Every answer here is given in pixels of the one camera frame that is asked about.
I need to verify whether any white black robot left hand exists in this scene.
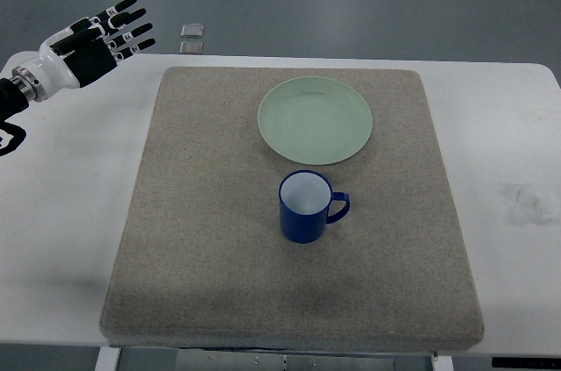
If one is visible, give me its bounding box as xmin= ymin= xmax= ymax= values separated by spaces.
xmin=30 ymin=0 xmax=155 ymax=102

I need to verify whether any blue mug white inside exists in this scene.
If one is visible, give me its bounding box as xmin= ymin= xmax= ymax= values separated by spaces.
xmin=278 ymin=169 xmax=351 ymax=244

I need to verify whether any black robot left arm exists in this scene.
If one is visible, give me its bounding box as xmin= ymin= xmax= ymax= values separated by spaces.
xmin=1 ymin=66 xmax=42 ymax=156

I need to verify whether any lower metal floor plate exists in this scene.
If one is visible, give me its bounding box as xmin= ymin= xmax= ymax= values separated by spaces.
xmin=180 ymin=40 xmax=203 ymax=54

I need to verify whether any metal floor plate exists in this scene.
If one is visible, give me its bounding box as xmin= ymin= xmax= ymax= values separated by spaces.
xmin=180 ymin=40 xmax=203 ymax=54
xmin=181 ymin=24 xmax=204 ymax=39

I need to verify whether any upper metal floor plate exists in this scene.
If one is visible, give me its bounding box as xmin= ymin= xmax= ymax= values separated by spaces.
xmin=181 ymin=24 xmax=204 ymax=39

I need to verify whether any light green plate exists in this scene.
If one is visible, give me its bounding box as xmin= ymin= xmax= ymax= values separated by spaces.
xmin=257 ymin=76 xmax=373 ymax=166

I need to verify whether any beige felt mat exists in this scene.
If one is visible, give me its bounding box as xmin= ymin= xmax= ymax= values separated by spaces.
xmin=99 ymin=67 xmax=484 ymax=353

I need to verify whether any black label strip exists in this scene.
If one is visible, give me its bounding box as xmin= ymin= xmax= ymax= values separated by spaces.
xmin=492 ymin=357 xmax=561 ymax=370

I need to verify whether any metal table frame bracket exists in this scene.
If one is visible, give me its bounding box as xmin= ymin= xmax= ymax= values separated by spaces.
xmin=94 ymin=347 xmax=455 ymax=370

